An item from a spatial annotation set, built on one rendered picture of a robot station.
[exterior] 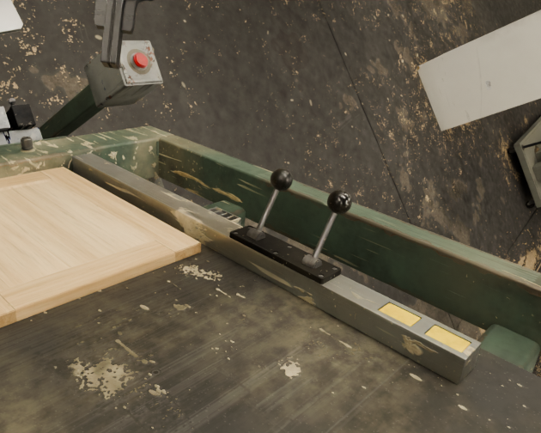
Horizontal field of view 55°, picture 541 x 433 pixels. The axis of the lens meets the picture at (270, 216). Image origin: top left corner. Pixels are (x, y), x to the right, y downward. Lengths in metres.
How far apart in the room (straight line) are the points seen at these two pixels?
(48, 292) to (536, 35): 3.93
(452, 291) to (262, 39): 2.51
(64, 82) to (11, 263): 1.60
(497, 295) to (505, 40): 3.56
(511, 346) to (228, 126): 2.17
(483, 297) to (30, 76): 1.94
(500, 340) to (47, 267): 0.70
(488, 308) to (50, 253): 0.71
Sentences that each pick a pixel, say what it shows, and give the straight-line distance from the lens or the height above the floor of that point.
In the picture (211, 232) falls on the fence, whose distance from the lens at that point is 0.91.
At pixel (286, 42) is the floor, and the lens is 3.39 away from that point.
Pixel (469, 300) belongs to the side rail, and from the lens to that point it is 0.93.
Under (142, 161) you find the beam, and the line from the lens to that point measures 1.39.
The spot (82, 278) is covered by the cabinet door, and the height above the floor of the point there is 1.29.
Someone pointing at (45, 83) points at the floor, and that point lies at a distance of 2.37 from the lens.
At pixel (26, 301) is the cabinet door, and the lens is 0.77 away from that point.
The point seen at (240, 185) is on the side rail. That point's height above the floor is 1.16.
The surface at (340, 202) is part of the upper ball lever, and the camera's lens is 0.78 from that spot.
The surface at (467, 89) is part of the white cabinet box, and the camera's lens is 4.51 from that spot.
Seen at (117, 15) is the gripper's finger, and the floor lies 1.60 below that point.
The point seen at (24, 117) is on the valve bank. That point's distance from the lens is 1.43.
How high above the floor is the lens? 2.04
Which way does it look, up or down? 46 degrees down
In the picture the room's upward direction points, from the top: 75 degrees clockwise
